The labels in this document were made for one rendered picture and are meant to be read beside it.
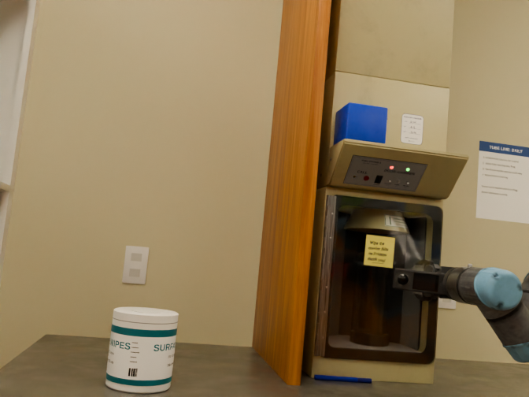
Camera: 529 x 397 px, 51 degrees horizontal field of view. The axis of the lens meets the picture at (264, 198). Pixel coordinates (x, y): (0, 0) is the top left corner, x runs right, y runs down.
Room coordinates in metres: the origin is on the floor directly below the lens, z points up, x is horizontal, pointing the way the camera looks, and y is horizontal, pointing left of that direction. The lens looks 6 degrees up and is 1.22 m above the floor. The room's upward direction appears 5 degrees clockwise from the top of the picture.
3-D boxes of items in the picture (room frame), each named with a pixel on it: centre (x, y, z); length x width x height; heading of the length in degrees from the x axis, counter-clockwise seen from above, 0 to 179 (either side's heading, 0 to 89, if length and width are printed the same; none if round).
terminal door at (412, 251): (1.39, -0.31, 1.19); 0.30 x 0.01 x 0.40; 99
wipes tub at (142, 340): (1.14, 0.22, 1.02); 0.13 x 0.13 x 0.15
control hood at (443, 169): (1.34, -0.32, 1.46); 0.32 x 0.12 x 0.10; 100
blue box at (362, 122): (1.33, -0.22, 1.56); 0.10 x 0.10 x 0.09; 10
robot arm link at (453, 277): (1.14, -0.43, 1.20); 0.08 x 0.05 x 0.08; 100
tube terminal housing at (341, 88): (1.52, -0.29, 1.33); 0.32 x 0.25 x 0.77; 100
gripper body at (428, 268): (1.22, -0.42, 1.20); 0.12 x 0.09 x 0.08; 10
